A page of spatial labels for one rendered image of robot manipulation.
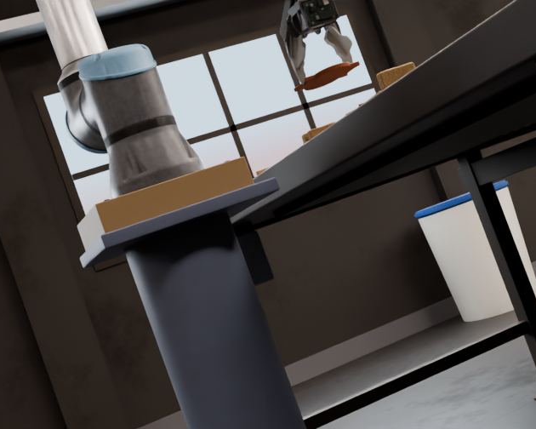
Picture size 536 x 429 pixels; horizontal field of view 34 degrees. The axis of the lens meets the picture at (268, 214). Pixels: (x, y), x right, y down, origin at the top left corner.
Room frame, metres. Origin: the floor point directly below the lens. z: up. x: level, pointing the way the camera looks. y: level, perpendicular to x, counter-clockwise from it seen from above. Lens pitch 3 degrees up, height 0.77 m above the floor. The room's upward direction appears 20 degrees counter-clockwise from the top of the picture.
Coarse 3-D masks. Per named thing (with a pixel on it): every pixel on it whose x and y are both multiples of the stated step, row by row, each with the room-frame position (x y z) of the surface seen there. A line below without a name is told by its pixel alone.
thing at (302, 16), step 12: (300, 0) 1.61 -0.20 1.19; (312, 0) 1.62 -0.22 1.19; (324, 0) 1.62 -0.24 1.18; (288, 12) 1.67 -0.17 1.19; (300, 12) 1.64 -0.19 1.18; (312, 12) 1.62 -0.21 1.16; (324, 12) 1.62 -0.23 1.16; (336, 12) 1.63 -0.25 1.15; (300, 24) 1.66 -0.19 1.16; (312, 24) 1.62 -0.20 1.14; (324, 24) 1.64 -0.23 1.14
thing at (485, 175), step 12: (528, 144) 2.58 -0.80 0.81; (492, 156) 2.77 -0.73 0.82; (504, 156) 2.71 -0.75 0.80; (516, 156) 2.65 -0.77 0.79; (528, 156) 2.60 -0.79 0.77; (480, 168) 2.85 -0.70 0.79; (492, 168) 2.79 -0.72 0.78; (504, 168) 2.73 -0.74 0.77; (516, 168) 2.67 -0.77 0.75; (528, 168) 2.62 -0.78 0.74; (480, 180) 2.87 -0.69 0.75; (492, 180) 2.81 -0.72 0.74
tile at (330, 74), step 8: (336, 64) 1.63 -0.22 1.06; (344, 64) 1.63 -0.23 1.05; (352, 64) 1.67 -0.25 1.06; (320, 72) 1.64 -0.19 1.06; (328, 72) 1.64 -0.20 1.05; (336, 72) 1.67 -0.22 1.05; (344, 72) 1.70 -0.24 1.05; (312, 80) 1.66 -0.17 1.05; (320, 80) 1.69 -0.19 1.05; (328, 80) 1.72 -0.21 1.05; (296, 88) 1.71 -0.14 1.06; (304, 88) 1.70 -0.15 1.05; (312, 88) 1.74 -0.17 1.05
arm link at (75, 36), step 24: (48, 0) 1.43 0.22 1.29; (72, 0) 1.43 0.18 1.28; (48, 24) 1.44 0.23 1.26; (72, 24) 1.42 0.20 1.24; (96, 24) 1.45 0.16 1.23; (72, 48) 1.43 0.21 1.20; (96, 48) 1.44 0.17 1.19; (72, 72) 1.41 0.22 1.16; (72, 96) 1.42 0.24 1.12; (72, 120) 1.44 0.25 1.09; (96, 144) 1.44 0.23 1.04
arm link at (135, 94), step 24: (120, 48) 1.30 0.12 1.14; (144, 48) 1.33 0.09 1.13; (96, 72) 1.29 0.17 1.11; (120, 72) 1.29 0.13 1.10; (144, 72) 1.30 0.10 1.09; (96, 96) 1.30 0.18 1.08; (120, 96) 1.29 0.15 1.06; (144, 96) 1.30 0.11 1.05; (96, 120) 1.33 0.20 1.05; (120, 120) 1.29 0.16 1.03; (144, 120) 1.29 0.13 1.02
